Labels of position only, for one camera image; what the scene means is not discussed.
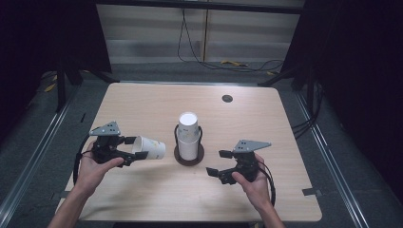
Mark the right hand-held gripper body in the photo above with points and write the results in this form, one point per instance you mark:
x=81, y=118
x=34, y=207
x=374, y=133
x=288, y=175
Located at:
x=248, y=161

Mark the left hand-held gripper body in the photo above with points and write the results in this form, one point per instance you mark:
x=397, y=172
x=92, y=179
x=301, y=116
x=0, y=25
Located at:
x=106, y=147

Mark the white printed paper cup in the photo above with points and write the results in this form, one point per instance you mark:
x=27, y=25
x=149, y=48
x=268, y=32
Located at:
x=150, y=148
x=188, y=124
x=188, y=148

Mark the black cup holder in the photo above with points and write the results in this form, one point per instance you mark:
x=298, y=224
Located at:
x=189, y=161

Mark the person's right hand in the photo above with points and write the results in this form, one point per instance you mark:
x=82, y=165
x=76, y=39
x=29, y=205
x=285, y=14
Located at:
x=253, y=186

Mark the person's left hand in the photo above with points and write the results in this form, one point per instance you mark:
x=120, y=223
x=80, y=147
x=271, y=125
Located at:
x=92, y=174

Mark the small black floor marker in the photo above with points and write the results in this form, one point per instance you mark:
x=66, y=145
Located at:
x=83, y=117

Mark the dark round table grommet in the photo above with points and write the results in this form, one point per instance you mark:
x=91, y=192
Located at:
x=227, y=98

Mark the grey tape strip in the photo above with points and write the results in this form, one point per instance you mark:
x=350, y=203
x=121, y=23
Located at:
x=65, y=194
x=311, y=192

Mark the black metal stand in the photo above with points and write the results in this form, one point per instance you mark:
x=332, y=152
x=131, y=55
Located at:
x=304, y=82
x=61, y=90

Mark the yellow floor tape scrap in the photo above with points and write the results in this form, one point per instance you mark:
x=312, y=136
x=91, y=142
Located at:
x=50, y=87
x=234, y=63

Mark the dark curtain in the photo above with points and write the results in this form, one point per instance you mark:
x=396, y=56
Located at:
x=355, y=79
x=47, y=34

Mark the metal floor rail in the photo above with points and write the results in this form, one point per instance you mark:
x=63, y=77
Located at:
x=329, y=161
x=30, y=158

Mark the dark horizontal frame bar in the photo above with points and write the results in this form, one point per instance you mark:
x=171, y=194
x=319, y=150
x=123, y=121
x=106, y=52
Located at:
x=199, y=6

